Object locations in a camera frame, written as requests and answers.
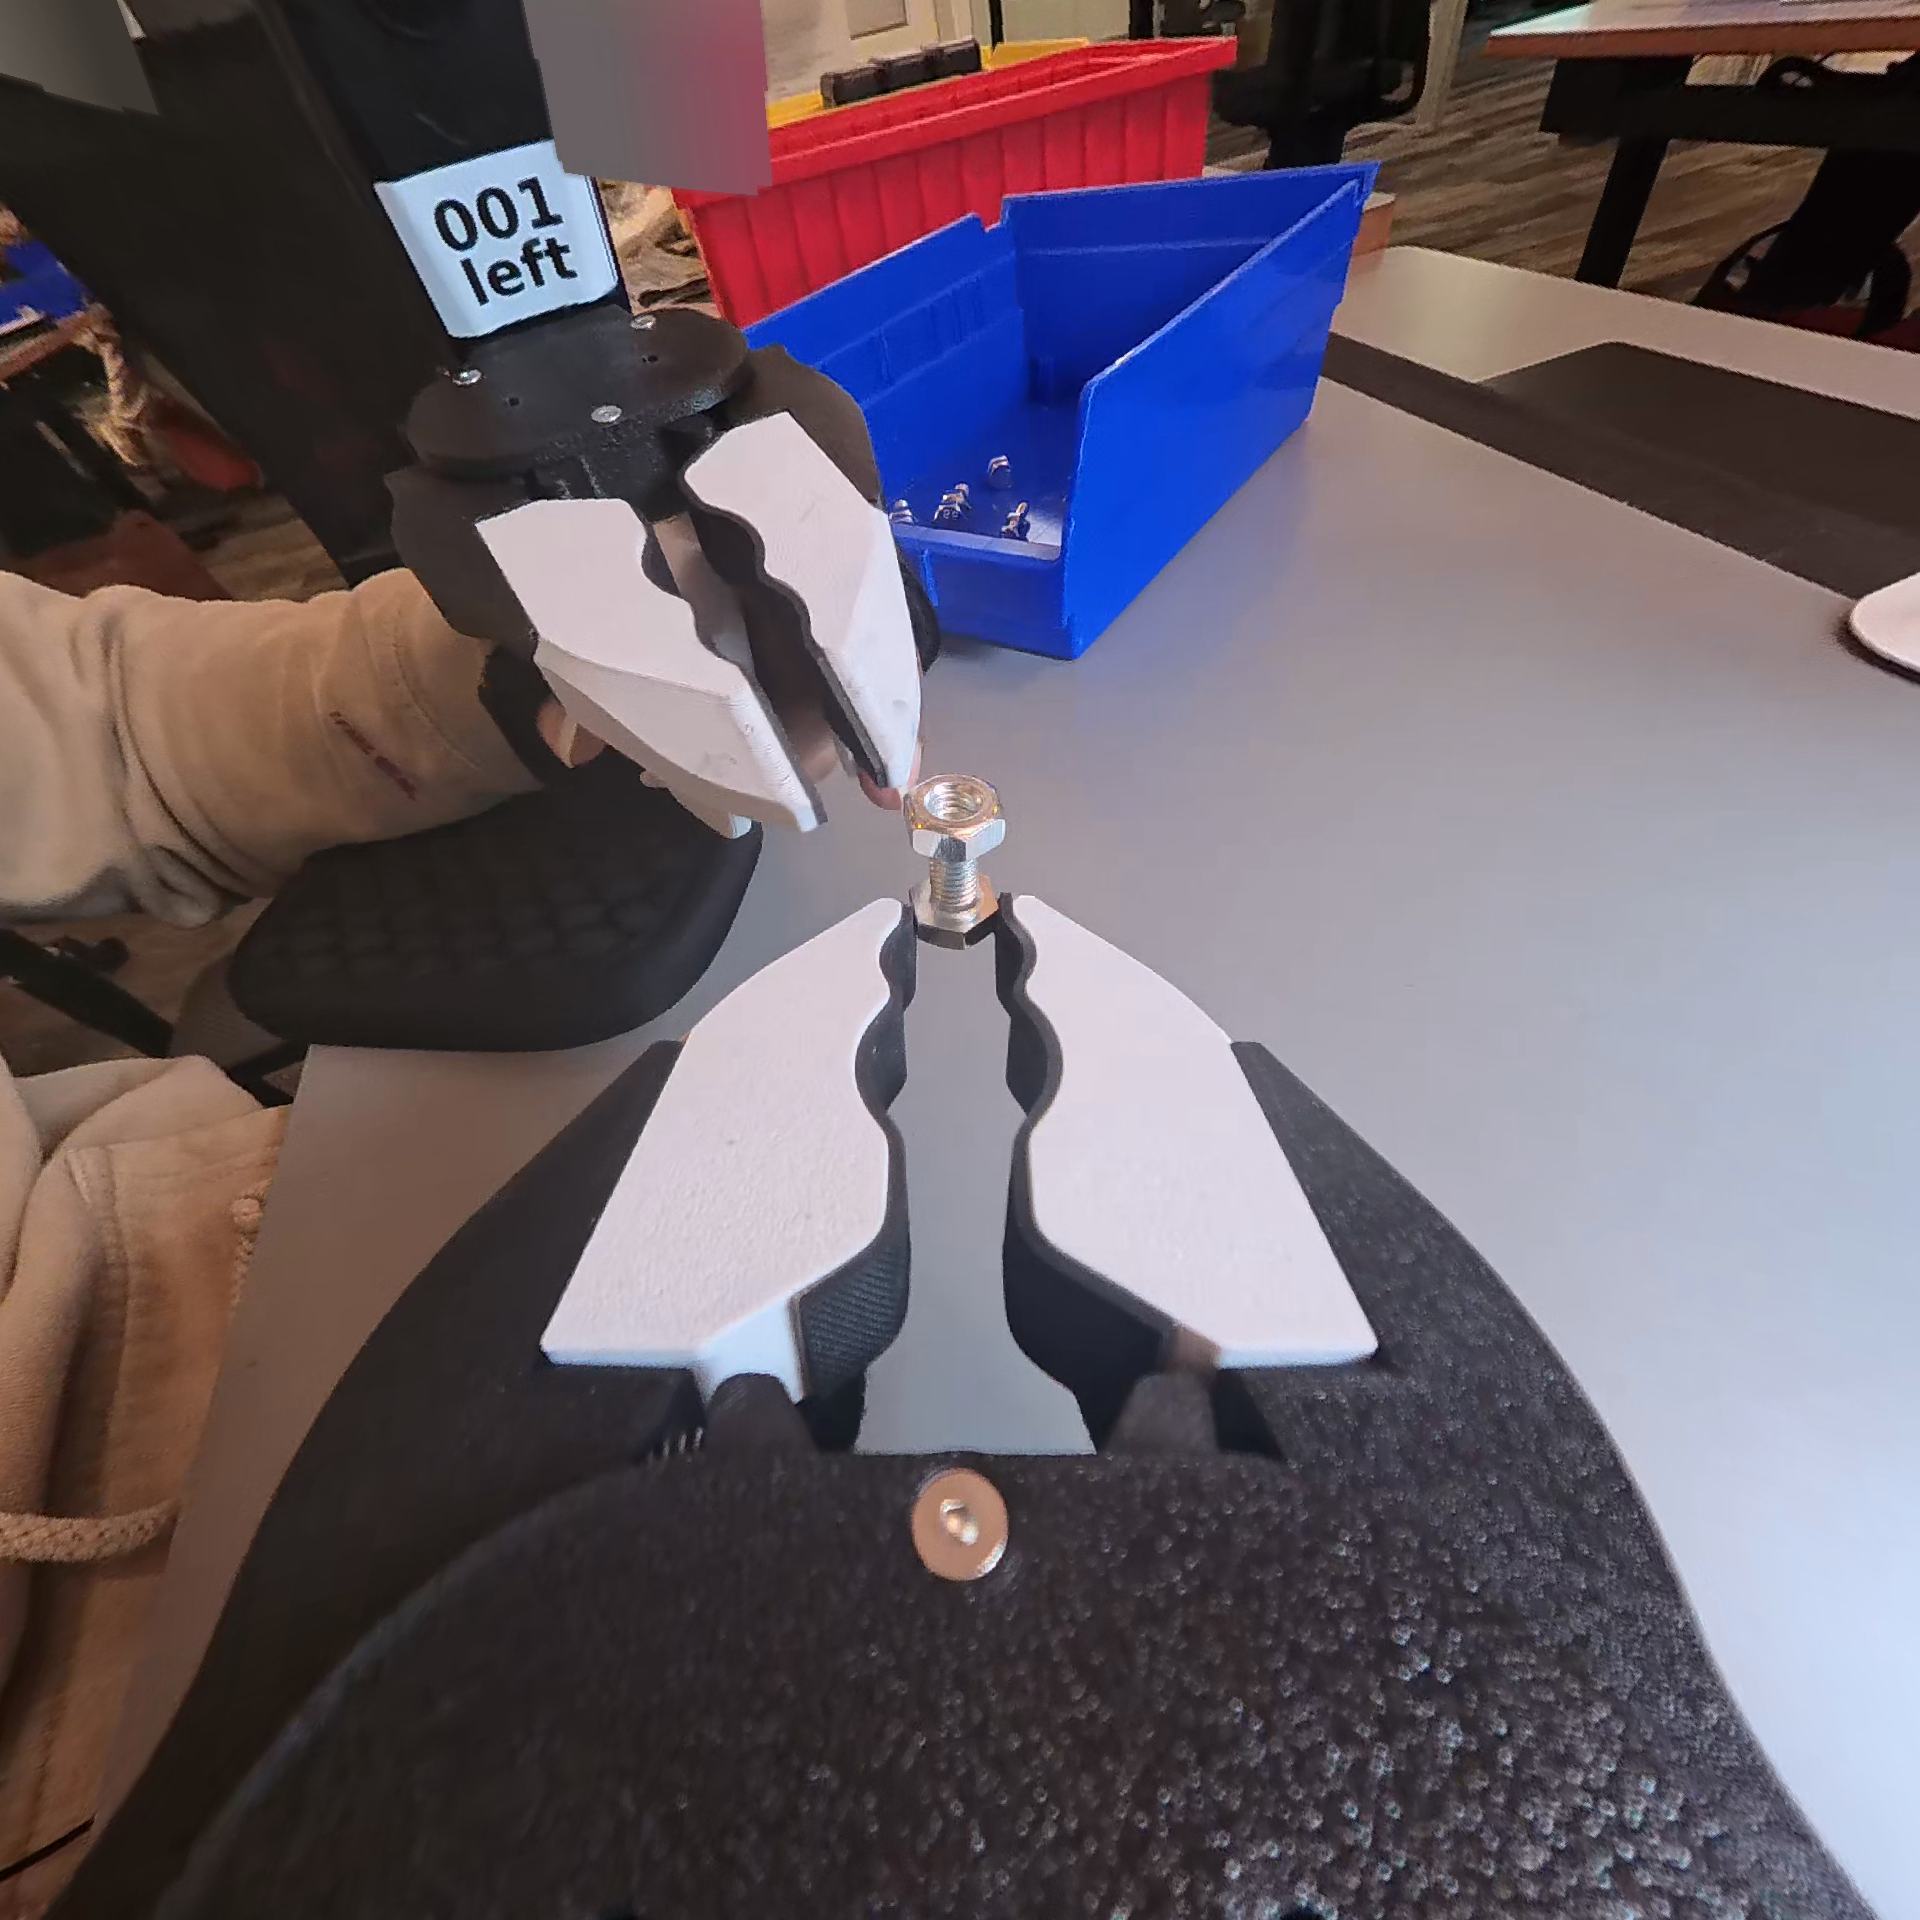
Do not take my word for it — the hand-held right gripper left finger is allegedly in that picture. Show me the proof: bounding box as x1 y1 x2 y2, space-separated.
540 901 913 1412

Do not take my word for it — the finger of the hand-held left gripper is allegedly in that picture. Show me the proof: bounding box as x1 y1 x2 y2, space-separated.
687 416 925 801
474 497 821 840

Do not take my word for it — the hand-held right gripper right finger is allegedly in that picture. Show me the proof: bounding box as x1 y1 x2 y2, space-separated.
1007 894 1386 1397

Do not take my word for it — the blue plastic bin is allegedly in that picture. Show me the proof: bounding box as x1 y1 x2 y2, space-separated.
746 165 1378 662

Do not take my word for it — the person's left forearm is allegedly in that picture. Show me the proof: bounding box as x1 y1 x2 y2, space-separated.
0 567 556 925

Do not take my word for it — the person's left hand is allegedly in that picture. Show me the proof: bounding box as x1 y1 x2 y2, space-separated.
535 673 757 850

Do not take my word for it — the black wrist rest pad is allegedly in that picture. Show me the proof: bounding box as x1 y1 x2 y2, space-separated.
232 753 765 1054

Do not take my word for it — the yellow plastic bin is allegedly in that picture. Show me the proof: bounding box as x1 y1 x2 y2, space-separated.
765 38 1007 127

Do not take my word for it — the black mesh office chair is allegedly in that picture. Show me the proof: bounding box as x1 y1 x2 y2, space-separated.
0 0 424 571

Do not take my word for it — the red plastic bin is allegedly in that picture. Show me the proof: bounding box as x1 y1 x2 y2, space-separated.
677 38 1240 326

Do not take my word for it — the person's torso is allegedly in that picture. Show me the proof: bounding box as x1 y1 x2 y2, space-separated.
0 1051 289 1830

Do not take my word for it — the white document stand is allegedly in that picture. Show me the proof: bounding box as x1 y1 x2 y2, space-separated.
1847 571 1920 682

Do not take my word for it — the wooden office desk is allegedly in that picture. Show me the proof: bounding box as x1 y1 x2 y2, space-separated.
1486 0 1920 289

